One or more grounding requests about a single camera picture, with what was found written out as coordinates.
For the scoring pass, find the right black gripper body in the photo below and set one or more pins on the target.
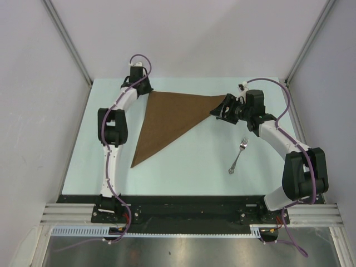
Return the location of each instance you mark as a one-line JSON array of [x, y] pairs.
[[238, 111]]

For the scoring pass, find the brown cloth napkin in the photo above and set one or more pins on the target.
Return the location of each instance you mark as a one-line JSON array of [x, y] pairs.
[[167, 117]]

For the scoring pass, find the silver fork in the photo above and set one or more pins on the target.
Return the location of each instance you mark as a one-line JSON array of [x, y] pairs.
[[242, 147]]

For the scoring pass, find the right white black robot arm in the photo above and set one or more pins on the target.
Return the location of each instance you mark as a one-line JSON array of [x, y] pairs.
[[305, 172]]

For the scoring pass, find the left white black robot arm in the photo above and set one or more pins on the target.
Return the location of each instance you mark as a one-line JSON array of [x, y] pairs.
[[113, 133]]

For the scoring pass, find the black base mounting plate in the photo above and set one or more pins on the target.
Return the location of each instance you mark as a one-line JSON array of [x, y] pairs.
[[241, 210]]

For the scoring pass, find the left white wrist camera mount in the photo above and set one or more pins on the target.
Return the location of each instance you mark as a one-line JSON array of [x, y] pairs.
[[136, 64]]

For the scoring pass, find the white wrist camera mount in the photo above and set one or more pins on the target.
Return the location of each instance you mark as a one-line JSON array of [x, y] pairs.
[[243, 87], [136, 64]]

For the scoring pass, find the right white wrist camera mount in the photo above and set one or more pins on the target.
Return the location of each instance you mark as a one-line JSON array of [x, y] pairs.
[[243, 87]]

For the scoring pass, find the right side aluminium rail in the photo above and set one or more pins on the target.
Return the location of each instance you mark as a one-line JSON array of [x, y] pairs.
[[299, 134]]

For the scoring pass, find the aluminium rail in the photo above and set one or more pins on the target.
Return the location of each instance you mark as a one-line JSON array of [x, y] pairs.
[[317, 215], [299, 134]]

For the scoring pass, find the left aluminium corner post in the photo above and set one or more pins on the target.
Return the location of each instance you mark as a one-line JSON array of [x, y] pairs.
[[67, 40]]

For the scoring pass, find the aluminium corner post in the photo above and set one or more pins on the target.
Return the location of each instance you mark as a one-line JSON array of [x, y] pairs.
[[67, 40], [311, 37]]

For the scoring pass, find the right aluminium corner post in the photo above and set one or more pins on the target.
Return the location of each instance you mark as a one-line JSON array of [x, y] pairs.
[[311, 37]]

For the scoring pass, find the aluminium front rail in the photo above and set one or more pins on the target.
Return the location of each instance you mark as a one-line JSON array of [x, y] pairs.
[[317, 215]]

